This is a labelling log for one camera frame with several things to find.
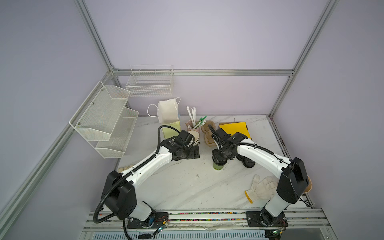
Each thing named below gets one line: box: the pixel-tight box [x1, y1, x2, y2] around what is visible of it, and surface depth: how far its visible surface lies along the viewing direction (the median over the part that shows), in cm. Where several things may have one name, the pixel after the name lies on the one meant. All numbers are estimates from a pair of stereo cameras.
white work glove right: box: [244, 174, 278, 204], surface depth 84 cm
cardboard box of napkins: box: [218, 121, 253, 141], surface depth 110 cm
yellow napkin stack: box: [219, 122, 251, 139], surface depth 110 cm
